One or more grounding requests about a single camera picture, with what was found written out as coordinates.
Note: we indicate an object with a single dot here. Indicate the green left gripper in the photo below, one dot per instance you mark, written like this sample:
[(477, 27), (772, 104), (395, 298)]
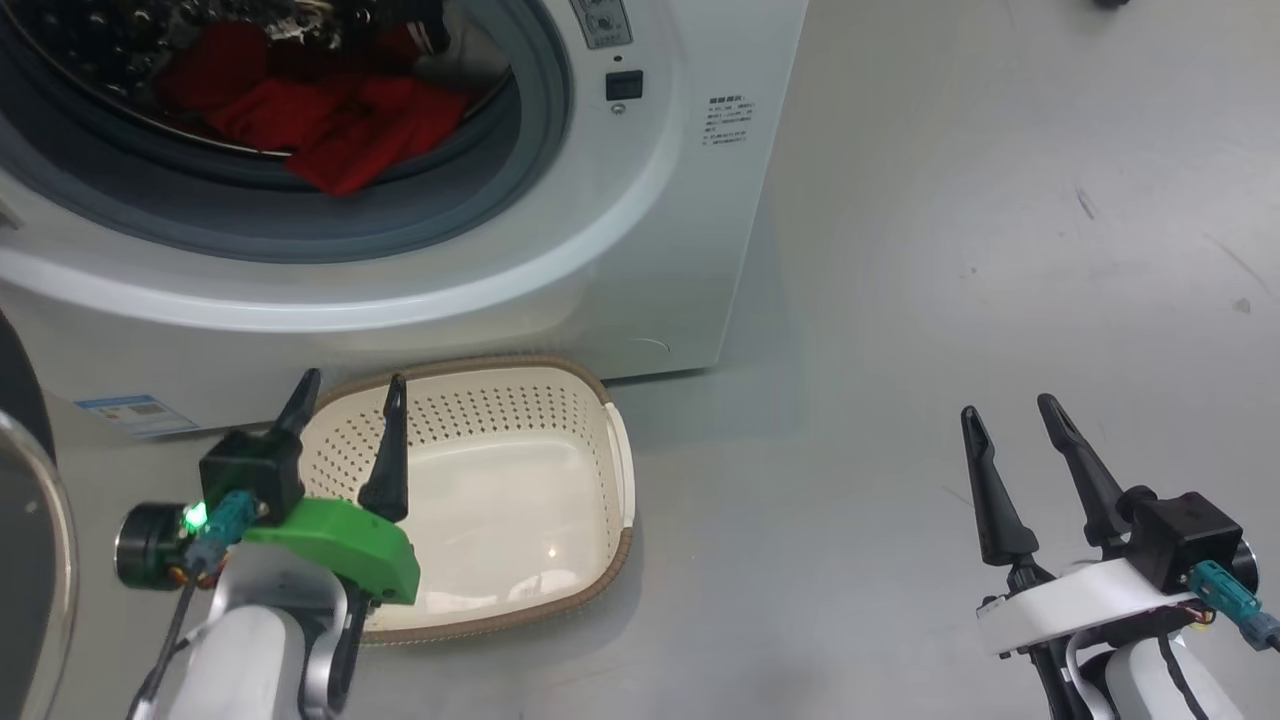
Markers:
[(350, 545)]

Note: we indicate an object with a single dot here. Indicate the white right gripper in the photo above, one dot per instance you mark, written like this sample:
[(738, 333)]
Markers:
[(1070, 600)]

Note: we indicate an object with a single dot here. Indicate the red jersey with white trim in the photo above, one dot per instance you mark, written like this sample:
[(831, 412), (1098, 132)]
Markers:
[(380, 130)]

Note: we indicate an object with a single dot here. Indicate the dark round washing machine door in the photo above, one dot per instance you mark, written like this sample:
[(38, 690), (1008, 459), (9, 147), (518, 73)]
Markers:
[(15, 400)]

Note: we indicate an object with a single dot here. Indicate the cream perforated laundry basket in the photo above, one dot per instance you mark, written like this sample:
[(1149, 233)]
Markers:
[(500, 500)]

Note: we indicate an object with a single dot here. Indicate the white front-load washing machine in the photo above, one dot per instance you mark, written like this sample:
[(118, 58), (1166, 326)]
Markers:
[(650, 250)]

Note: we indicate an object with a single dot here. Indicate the blue energy label sticker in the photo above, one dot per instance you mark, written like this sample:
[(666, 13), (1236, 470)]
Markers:
[(135, 415)]

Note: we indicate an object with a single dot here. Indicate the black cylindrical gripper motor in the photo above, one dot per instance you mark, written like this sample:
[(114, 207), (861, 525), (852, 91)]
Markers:
[(145, 545)]

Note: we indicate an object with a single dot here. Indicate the printed text label on washer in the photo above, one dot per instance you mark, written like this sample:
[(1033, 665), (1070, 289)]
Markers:
[(730, 120)]

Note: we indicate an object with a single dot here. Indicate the warning sticker on washer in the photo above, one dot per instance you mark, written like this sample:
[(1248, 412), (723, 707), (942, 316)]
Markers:
[(600, 22)]

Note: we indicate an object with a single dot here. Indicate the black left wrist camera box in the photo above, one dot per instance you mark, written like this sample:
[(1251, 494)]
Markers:
[(250, 470)]

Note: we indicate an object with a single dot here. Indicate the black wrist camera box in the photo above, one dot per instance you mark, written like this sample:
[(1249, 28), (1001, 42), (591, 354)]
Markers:
[(250, 470), (1180, 535)]

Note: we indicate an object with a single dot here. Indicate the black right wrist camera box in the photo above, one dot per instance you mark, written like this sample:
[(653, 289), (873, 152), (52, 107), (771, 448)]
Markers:
[(1180, 535)]

